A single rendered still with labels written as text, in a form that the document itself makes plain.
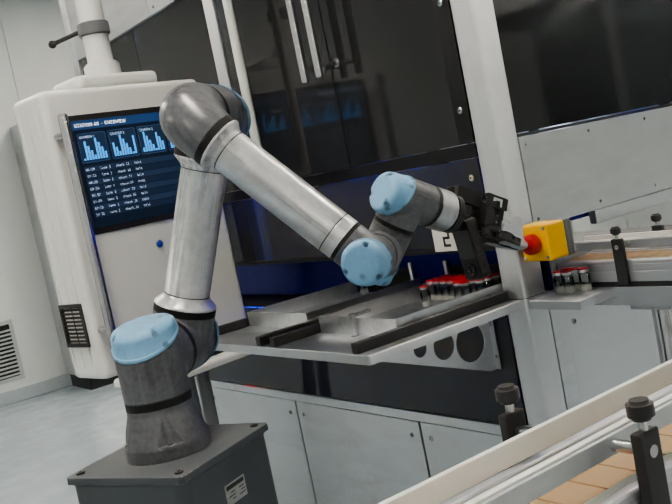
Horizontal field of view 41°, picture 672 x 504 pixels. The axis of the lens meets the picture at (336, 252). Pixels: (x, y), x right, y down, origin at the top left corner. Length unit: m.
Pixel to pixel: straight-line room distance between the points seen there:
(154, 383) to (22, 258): 5.59
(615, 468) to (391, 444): 1.58
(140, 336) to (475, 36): 0.86
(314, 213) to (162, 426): 0.45
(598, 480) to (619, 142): 1.42
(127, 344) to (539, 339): 0.83
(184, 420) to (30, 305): 5.58
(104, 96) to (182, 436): 1.16
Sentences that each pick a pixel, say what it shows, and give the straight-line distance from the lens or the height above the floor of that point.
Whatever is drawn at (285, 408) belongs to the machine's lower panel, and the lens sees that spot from 2.70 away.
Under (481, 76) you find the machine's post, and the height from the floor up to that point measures 1.33.
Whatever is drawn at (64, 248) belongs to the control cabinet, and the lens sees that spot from 2.40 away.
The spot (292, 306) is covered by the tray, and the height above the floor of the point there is 0.90.
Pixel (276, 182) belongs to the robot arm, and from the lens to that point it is 1.44.
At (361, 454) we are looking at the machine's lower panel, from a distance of 2.45.
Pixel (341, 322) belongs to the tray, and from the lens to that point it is 1.83.
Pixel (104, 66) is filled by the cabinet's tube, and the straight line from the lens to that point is 2.54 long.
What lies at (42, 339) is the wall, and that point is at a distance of 7.14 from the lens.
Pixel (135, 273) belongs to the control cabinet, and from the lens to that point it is 2.44.
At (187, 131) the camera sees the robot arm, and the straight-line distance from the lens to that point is 1.48.
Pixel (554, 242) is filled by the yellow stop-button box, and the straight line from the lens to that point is 1.77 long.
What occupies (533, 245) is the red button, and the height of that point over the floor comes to 1.00.
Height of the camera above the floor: 1.21
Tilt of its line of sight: 5 degrees down
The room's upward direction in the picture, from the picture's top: 11 degrees counter-clockwise
